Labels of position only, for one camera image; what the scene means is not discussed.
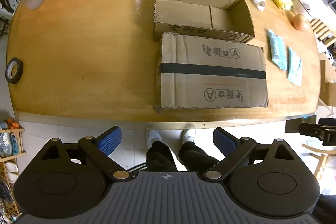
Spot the brown cardboard carton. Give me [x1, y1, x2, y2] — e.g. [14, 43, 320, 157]
[320, 60, 336, 106]

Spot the person's leg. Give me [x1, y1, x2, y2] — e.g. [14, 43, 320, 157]
[146, 141, 176, 172]
[178, 141, 221, 172]

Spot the person's left leg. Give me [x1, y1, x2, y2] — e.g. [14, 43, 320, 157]
[146, 141, 176, 172]

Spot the white left shoe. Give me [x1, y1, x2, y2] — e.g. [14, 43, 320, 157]
[146, 130, 163, 148]

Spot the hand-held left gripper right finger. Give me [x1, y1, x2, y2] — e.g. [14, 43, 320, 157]
[202, 127, 296, 183]

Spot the black tape roll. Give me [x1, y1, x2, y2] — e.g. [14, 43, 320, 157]
[5, 57, 24, 83]

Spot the white shoe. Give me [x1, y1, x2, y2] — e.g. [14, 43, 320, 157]
[182, 129, 197, 146]
[146, 130, 163, 148]

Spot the blue tissue packet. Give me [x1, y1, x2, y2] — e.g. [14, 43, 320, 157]
[287, 47, 303, 86]
[267, 29, 288, 71]

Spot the taped cardboard box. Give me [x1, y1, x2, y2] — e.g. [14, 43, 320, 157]
[154, 32, 269, 115]

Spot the person's right leg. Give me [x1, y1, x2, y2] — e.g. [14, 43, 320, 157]
[178, 141, 221, 172]

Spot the apple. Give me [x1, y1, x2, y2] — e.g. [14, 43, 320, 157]
[293, 14, 310, 31]

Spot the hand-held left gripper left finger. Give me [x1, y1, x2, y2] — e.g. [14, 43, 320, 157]
[39, 126, 132, 182]

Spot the light wooden chair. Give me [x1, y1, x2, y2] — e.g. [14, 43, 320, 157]
[302, 144, 336, 180]

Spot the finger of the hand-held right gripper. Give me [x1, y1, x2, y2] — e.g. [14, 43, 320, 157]
[299, 123, 328, 139]

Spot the wooden slatted chair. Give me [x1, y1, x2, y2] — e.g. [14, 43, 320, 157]
[310, 18, 336, 48]

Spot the wooden shoe rack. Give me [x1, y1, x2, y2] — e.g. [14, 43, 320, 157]
[0, 119, 28, 224]

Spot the white right shoe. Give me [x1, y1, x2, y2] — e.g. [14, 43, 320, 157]
[182, 129, 197, 146]

